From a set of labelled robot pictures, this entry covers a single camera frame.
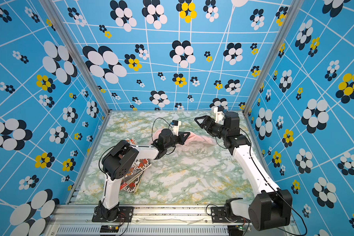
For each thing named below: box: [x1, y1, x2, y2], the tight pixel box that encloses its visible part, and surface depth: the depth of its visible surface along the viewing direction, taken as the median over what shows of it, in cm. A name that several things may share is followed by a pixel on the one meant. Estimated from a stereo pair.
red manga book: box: [119, 164, 152, 195], surface depth 84 cm
